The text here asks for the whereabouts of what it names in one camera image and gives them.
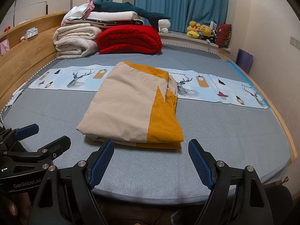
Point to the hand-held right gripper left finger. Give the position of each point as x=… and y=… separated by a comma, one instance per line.
x=100, y=166

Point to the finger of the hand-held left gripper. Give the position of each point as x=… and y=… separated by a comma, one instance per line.
x=27, y=131
x=51, y=148

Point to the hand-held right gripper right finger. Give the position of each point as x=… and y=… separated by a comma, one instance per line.
x=201, y=166

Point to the beige and yellow jacket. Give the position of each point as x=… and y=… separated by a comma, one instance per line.
x=121, y=103

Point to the person's left hand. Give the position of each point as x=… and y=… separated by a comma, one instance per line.
x=14, y=211

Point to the bed with grey sheet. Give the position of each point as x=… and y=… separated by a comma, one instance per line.
x=234, y=140

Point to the pale blue deer-print cloth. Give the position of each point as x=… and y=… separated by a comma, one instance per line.
x=77, y=77

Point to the wooden headboard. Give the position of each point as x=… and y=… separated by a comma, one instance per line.
x=30, y=51

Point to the person's leg in black trousers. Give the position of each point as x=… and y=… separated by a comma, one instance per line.
x=279, y=204

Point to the pink picture card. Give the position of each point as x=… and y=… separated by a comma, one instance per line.
x=4, y=48

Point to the tissue pack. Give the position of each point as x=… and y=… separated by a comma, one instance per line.
x=31, y=32

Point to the cream folded blanket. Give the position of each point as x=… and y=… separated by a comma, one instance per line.
x=75, y=42

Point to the small red ornament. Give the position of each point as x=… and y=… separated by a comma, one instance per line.
x=7, y=28

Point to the purple bag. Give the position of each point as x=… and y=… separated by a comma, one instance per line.
x=244, y=60

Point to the white wardrobe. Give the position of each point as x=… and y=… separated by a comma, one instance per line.
x=35, y=2

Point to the red folded quilt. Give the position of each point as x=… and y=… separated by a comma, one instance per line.
x=129, y=39

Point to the white and pink garment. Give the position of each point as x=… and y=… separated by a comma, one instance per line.
x=77, y=11

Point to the black white striped plush toy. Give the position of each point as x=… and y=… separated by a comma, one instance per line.
x=211, y=36

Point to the window sill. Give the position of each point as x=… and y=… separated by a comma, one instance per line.
x=178, y=36

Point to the dark red cushion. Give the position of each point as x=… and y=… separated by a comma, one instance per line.
x=223, y=35

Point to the yellow plush toy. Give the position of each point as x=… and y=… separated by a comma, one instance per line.
x=192, y=29
x=205, y=31

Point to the small white box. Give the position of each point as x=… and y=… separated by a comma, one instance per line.
x=213, y=25

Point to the white folded bedding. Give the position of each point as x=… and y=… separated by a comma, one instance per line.
x=112, y=16

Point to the teal shark plush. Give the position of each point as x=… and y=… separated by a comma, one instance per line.
x=117, y=5

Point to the blue curtain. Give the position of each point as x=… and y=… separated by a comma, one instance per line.
x=182, y=2

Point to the wall switch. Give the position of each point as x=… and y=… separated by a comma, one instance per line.
x=294, y=41

